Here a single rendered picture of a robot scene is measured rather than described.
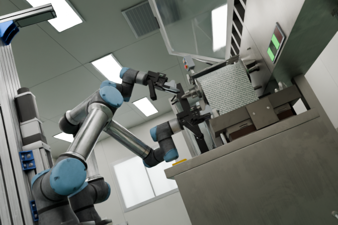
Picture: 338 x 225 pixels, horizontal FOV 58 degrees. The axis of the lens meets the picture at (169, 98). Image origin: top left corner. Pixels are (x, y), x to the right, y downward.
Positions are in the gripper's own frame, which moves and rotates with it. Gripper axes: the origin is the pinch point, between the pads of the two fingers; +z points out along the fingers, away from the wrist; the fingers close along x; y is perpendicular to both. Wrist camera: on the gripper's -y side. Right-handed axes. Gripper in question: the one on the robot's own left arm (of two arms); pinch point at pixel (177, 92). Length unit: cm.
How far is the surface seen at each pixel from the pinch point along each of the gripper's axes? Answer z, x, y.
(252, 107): 40, -30, -5
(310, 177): 67, -34, -26
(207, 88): 16.4, -8.7, 4.1
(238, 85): 30.8, -8.8, 10.0
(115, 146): -223, 549, -29
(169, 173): 16, -34, -42
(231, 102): 29.9, -8.7, 0.3
